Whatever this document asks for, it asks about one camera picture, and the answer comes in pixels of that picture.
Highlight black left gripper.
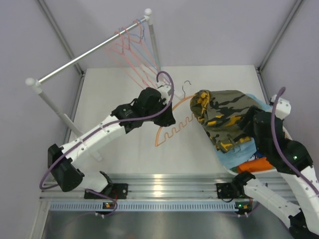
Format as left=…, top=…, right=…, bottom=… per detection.
left=144, top=99, right=175, bottom=127

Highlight blue white patterned trousers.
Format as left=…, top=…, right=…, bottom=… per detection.
left=248, top=152, right=265, bottom=161

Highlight light blue trousers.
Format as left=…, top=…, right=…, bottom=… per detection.
left=215, top=94, right=270, bottom=169

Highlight orange trousers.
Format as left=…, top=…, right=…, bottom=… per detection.
left=237, top=157, right=273, bottom=173

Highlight blue wire hanger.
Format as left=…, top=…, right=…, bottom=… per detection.
left=119, top=15, right=161, bottom=75

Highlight pink hanger with orange trousers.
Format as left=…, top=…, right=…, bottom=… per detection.
left=115, top=22, right=159, bottom=89

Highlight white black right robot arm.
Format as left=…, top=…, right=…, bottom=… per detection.
left=231, top=107, right=319, bottom=239

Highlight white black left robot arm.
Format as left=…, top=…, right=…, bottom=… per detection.
left=48, top=85, right=176, bottom=198

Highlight white perforated plastic basket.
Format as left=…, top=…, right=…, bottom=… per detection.
left=224, top=127, right=292, bottom=175

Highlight silver clothes rack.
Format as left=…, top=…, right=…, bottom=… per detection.
left=24, top=8, right=186, bottom=162

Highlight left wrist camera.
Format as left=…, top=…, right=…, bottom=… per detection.
left=157, top=85, right=172, bottom=99

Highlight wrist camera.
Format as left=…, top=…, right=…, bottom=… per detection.
left=268, top=95, right=292, bottom=120
left=157, top=85, right=172, bottom=99

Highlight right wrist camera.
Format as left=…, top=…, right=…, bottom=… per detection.
left=268, top=95, right=292, bottom=120

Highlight aluminium rail frame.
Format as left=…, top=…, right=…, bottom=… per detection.
left=40, top=173, right=297, bottom=202

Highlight perforated cable duct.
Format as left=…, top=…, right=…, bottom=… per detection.
left=49, top=201, right=252, bottom=212

